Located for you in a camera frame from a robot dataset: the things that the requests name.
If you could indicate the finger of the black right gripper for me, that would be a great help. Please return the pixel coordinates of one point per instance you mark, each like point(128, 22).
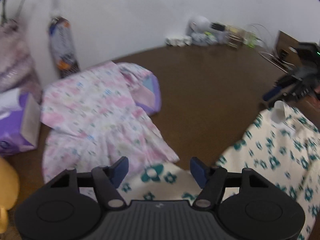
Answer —
point(275, 94)
point(289, 78)

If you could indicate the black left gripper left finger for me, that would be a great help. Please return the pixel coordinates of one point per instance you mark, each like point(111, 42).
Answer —
point(103, 179)

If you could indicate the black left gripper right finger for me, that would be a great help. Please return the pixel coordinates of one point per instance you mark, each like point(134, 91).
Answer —
point(213, 181)

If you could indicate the cream teal floral garment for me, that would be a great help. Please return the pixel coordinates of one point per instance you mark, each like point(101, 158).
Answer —
point(282, 145)

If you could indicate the brown wooden box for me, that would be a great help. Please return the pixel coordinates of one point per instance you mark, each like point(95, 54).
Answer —
point(285, 49)

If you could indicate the pink floral garment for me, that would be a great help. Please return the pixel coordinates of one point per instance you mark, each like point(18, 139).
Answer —
point(94, 121)

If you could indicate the clear glass container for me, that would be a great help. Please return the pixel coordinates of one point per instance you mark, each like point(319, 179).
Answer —
point(235, 36)

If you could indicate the black lid jar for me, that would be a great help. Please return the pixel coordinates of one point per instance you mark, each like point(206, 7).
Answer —
point(220, 32)

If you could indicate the green white small box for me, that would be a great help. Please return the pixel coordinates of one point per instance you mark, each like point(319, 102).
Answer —
point(209, 38)

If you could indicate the yellow mug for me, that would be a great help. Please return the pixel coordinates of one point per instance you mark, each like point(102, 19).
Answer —
point(9, 190)

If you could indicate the white power strip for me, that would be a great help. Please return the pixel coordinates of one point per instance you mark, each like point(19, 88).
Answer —
point(179, 41)

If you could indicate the purple tissue pack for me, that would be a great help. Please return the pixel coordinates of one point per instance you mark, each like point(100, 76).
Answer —
point(20, 122)

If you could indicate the pink patterned vase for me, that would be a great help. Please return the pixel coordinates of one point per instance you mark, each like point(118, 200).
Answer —
point(17, 64)

